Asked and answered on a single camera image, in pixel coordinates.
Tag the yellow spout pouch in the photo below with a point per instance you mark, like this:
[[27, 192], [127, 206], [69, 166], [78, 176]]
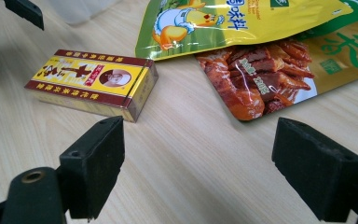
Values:
[[261, 25]]

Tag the green and gold snack packet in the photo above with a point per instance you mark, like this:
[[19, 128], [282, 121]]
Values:
[[261, 81]]

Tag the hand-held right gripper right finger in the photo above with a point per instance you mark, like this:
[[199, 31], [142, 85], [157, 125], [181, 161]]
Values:
[[317, 174]]

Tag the clear plastic container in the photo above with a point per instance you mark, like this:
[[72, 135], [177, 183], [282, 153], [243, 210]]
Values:
[[77, 11]]

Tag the yellow and red box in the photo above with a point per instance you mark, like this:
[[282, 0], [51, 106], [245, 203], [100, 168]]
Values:
[[90, 77]]

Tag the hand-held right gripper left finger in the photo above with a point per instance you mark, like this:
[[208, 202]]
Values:
[[93, 168]]

